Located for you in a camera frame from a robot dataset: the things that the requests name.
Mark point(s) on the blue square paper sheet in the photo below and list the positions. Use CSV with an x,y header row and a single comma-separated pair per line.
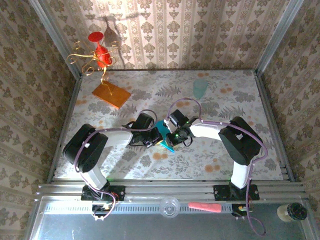
x,y
161,127

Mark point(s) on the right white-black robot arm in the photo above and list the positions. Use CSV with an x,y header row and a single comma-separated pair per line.
x,y
207,131

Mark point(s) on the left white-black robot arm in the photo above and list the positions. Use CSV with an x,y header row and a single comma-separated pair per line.
x,y
117,140

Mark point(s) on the floral patterned table cover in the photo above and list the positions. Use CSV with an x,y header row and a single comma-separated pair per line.
x,y
162,167

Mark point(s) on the orange rectangular base board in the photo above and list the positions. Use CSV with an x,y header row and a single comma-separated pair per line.
x,y
117,96

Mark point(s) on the translucent blue plastic cup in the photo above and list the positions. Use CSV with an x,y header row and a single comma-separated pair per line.
x,y
200,88

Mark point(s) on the pink oblong eraser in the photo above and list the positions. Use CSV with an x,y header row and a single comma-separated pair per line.
x,y
205,207

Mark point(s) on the small connector board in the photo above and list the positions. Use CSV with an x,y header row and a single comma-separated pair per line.
x,y
102,208
241,209

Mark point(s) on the grey metal tray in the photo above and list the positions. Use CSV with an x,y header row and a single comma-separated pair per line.
x,y
175,227

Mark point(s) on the red goblet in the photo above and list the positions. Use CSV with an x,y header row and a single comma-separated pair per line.
x,y
102,56

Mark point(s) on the cream jar with black lid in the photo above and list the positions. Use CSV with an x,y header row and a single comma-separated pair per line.
x,y
296,212

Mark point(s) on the long aluminium base rail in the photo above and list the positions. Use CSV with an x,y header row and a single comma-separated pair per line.
x,y
170,190

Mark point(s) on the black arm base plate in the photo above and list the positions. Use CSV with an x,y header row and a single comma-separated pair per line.
x,y
220,192
120,191

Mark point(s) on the aluminium side rail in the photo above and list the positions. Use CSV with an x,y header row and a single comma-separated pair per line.
x,y
68,112
269,112

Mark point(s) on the aluminium frame post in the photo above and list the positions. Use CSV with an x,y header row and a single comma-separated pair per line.
x,y
276,37
58,37

